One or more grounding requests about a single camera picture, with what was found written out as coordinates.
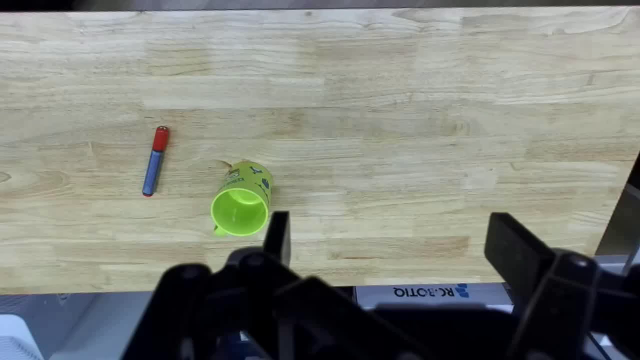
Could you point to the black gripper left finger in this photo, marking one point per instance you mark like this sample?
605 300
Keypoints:
278 236

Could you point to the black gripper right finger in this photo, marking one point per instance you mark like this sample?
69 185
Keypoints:
516 250

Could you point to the green cartoon print cup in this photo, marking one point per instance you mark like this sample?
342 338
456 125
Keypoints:
242 202

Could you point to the blue marker with red cap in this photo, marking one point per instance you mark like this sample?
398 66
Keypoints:
154 167

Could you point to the white plastic object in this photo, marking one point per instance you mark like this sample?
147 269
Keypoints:
17 337

